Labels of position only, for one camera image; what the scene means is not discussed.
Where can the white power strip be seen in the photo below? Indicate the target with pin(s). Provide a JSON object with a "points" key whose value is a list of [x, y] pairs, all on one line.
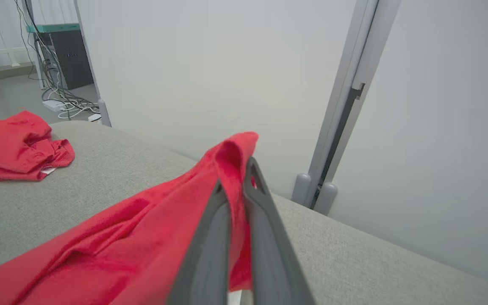
{"points": [[53, 105]]}

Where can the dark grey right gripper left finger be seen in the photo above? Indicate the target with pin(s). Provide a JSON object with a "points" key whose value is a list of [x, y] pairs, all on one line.
{"points": [[206, 262]]}

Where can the grey metal partition post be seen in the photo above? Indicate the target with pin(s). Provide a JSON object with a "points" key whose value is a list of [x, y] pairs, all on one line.
{"points": [[354, 84], [89, 63]]}

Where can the grey rounded post foot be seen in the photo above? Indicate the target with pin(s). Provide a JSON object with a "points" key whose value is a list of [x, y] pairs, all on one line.
{"points": [[325, 198], [301, 188]]}

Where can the dark cabinet with teal top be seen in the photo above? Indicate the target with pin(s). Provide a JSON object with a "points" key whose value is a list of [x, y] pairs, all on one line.
{"points": [[72, 59]]}

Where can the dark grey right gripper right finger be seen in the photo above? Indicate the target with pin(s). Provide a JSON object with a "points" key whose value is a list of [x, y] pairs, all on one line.
{"points": [[269, 262]]}

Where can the small white adapter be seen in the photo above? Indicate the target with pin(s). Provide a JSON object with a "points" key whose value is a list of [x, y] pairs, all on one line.
{"points": [[94, 117]]}

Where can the red jersey with white sleeves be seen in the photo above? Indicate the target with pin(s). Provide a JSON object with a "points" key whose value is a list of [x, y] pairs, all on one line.
{"points": [[142, 237]]}

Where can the red shorts with white stripe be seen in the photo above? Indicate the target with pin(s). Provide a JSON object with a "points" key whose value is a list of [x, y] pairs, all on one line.
{"points": [[15, 144]]}

